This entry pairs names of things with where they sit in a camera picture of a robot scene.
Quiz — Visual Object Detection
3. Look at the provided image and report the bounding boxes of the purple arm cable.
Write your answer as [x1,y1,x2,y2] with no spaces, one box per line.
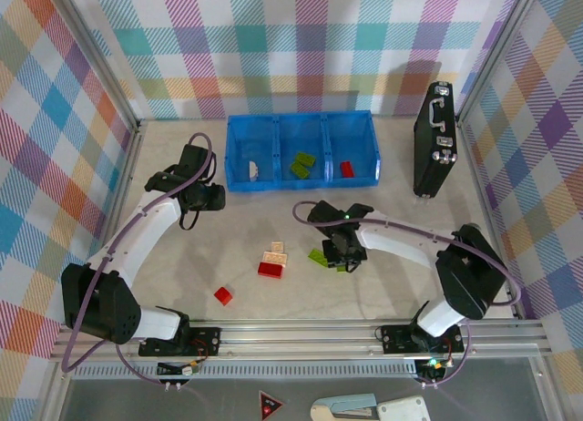
[291,200,523,390]
[60,132,215,388]

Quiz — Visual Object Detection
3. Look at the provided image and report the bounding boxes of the light blue stapler-like device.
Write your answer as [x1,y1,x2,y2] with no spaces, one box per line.
[310,392,379,421]

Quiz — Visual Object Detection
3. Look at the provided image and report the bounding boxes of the white square plate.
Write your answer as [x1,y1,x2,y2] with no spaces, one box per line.
[376,395,432,421]

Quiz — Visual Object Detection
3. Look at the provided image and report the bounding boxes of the blue three-compartment bin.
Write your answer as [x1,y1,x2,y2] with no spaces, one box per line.
[224,112,382,193]

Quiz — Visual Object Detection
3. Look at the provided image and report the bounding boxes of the small controller board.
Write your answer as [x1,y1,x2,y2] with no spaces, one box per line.
[157,360,202,379]
[414,356,448,380]

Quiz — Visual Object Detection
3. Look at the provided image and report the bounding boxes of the slotted metal strip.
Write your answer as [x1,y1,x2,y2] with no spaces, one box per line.
[72,365,420,379]

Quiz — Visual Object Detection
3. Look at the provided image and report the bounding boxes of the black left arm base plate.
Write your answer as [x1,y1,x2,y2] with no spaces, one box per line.
[138,325,223,359]

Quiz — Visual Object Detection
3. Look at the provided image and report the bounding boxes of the aluminium frame post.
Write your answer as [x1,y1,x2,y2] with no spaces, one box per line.
[45,0,143,133]
[454,0,546,128]

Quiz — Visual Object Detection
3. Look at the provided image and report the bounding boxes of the aluminium side rail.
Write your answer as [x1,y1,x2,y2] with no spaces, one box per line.
[84,119,147,326]

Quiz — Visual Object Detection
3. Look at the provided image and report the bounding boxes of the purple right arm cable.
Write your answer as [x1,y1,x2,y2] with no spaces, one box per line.
[291,200,523,390]

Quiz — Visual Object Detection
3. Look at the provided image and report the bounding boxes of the black left camera cable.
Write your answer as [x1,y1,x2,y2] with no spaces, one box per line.
[179,206,200,231]

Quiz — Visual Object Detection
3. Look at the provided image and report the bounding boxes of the black briefcase with silver handle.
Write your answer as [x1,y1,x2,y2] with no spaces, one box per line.
[413,81,458,199]

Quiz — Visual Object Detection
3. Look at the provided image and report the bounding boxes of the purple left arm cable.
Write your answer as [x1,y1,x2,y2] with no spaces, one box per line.
[60,132,215,388]

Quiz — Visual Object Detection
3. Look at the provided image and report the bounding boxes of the aluminium front rail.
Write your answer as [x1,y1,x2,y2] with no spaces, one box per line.
[48,319,547,364]

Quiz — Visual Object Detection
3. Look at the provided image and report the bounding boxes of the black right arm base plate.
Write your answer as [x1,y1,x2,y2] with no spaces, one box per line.
[380,323,465,354]

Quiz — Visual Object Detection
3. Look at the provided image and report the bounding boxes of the black red triangle sticker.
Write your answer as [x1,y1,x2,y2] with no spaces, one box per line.
[258,389,286,420]

